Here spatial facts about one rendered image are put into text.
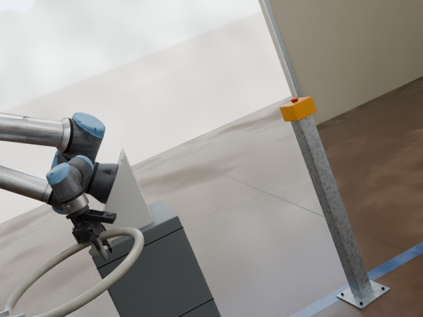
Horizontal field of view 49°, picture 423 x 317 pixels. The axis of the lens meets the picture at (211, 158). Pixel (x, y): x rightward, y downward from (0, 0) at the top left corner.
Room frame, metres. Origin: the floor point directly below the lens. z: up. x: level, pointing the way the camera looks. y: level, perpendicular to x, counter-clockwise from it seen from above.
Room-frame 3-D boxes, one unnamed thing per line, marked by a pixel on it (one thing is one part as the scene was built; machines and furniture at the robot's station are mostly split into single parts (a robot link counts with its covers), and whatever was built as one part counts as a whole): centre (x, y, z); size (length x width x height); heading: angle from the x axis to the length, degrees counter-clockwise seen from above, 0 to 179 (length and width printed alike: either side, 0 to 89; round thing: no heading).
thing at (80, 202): (1.66, 0.52, 1.12); 0.10 x 0.09 x 0.05; 166
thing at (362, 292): (2.23, -0.47, 0.54); 0.20 x 0.20 x 1.09; 20
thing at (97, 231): (1.67, 0.52, 1.03); 0.09 x 0.08 x 0.12; 76
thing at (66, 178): (1.67, 0.52, 1.20); 0.10 x 0.09 x 0.12; 164
